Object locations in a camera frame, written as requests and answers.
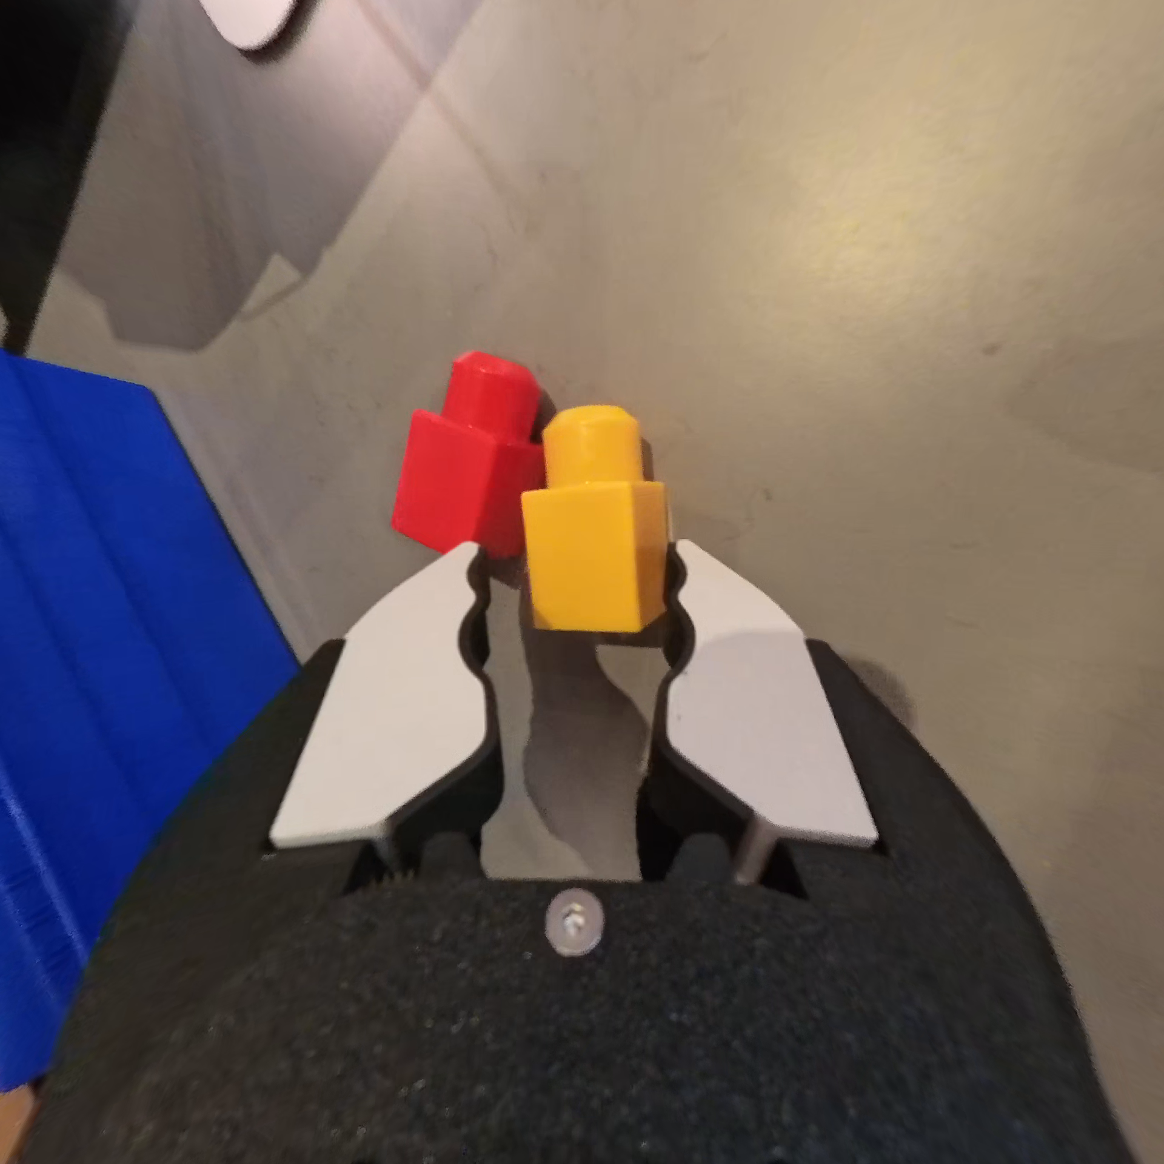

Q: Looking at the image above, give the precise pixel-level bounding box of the yellow single-stud toy block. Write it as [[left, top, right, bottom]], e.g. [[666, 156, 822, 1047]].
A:
[[520, 405, 673, 634]]

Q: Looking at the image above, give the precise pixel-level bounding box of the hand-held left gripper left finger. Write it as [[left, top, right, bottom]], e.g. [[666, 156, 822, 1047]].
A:
[[268, 541, 506, 865]]

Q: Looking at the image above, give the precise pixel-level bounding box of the red single-stud toy block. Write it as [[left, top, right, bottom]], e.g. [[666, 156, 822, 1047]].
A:
[[391, 350, 545, 559]]

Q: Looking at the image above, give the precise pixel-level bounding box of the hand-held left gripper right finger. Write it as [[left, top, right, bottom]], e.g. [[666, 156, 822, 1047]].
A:
[[645, 538, 880, 886]]

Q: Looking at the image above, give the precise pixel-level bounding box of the blue plastic storage bin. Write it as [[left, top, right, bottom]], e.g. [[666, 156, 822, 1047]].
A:
[[0, 350, 304, 1092]]

